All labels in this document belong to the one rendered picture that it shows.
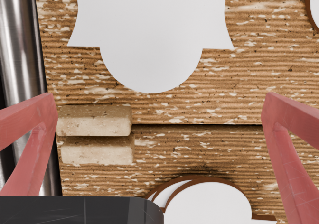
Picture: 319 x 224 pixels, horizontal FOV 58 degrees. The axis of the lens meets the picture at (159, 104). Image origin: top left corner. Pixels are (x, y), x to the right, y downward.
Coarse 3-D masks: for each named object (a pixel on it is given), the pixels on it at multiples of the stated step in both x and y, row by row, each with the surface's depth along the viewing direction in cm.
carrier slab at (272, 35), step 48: (48, 0) 21; (240, 0) 22; (288, 0) 22; (48, 48) 23; (96, 48) 23; (240, 48) 23; (288, 48) 23; (96, 96) 24; (144, 96) 24; (192, 96) 24; (240, 96) 24; (288, 96) 25
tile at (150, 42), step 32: (96, 0) 21; (128, 0) 21; (160, 0) 21; (192, 0) 21; (224, 0) 21; (96, 32) 21; (128, 32) 21; (160, 32) 22; (192, 32) 22; (224, 32) 22; (128, 64) 22; (160, 64) 22; (192, 64) 22
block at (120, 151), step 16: (64, 144) 23; (80, 144) 23; (96, 144) 23; (112, 144) 23; (128, 144) 23; (64, 160) 23; (80, 160) 23; (96, 160) 23; (112, 160) 23; (128, 160) 23
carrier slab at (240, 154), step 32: (160, 128) 26; (192, 128) 26; (224, 128) 26; (256, 128) 26; (160, 160) 27; (192, 160) 27; (224, 160) 27; (256, 160) 27; (64, 192) 28; (96, 192) 28; (128, 192) 28; (256, 192) 28
